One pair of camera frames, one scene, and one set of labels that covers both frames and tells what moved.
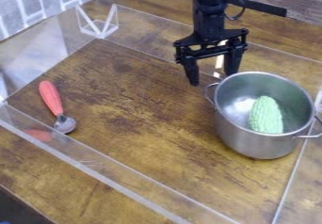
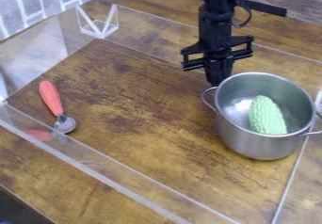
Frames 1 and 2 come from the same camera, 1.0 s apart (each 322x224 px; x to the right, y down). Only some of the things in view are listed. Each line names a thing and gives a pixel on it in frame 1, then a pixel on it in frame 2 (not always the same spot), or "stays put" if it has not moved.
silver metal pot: [233, 95] stays put
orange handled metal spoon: [65, 123] stays put
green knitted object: [266, 117] stays put
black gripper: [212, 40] to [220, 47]
